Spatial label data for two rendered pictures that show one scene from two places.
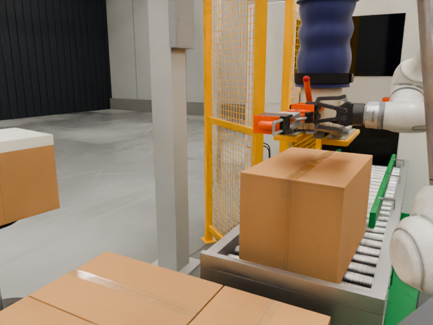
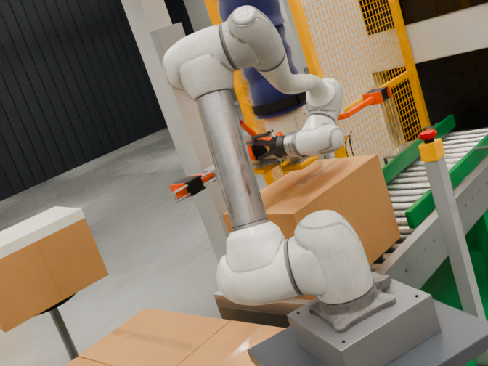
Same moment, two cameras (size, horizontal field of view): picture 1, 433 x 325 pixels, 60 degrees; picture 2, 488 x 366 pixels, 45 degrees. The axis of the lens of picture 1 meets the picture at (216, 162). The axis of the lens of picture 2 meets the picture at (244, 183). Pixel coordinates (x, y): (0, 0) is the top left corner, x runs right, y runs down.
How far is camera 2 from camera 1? 1.28 m
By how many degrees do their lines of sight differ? 18
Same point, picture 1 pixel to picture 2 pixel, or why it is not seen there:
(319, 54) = (258, 87)
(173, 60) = (179, 96)
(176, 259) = not seen: hidden behind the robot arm
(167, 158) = (206, 197)
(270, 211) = not seen: hidden behind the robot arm
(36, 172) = (76, 247)
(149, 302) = (164, 345)
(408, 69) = (308, 97)
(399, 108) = (303, 138)
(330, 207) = (291, 233)
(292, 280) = (282, 304)
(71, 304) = (107, 356)
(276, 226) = not seen: hidden behind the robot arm
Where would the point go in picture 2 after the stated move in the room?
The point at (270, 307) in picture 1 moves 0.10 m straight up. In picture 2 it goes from (258, 332) to (250, 309)
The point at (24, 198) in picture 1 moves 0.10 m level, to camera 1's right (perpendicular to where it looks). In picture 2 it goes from (72, 274) to (88, 270)
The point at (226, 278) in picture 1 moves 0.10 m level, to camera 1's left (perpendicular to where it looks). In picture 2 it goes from (238, 313) to (217, 317)
